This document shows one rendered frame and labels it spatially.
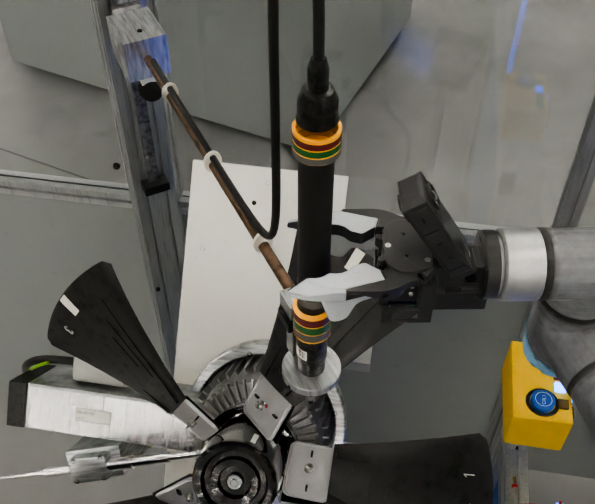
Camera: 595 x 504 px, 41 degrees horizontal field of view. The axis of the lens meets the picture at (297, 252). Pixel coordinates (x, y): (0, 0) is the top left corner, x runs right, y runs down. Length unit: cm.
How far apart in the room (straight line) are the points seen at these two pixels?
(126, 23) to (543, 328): 79
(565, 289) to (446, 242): 14
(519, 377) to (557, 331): 56
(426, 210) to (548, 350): 25
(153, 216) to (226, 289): 36
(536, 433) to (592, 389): 58
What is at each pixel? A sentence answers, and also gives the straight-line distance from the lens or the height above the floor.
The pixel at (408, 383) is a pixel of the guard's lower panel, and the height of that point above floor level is 41.
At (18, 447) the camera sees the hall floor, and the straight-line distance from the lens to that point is 269.
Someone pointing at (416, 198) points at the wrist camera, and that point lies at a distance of 73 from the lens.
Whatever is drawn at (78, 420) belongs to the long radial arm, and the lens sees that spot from 135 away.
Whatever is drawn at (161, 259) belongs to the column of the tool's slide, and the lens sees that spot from 174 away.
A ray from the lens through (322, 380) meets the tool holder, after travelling 94.
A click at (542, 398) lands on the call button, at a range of 142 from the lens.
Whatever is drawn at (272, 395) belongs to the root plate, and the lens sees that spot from 114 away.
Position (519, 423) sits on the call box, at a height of 105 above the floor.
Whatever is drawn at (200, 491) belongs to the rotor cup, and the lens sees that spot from 114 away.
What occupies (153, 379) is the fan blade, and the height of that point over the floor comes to 129.
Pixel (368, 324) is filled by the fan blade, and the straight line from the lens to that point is 107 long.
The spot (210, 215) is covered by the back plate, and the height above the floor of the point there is 129.
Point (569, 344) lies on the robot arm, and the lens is 89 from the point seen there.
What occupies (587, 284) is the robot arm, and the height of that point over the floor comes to 163.
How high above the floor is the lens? 223
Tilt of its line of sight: 47 degrees down
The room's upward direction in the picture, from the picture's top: straight up
